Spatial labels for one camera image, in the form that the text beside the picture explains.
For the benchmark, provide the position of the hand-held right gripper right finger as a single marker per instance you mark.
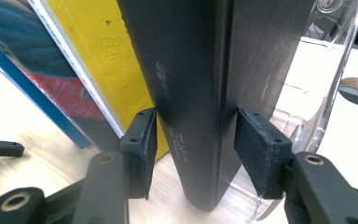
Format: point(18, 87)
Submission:
point(264, 155)

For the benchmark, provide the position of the thick blue book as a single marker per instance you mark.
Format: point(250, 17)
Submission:
point(43, 102)

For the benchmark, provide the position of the yellow book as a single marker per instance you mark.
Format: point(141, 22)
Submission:
point(105, 56)

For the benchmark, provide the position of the red book with winged creature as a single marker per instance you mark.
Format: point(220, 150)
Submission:
point(28, 46)

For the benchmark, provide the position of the clear acrylic book rack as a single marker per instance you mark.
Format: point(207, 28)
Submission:
point(332, 62)

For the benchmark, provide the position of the black book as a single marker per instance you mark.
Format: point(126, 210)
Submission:
point(199, 77)

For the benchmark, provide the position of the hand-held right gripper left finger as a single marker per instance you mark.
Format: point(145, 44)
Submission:
point(136, 155)

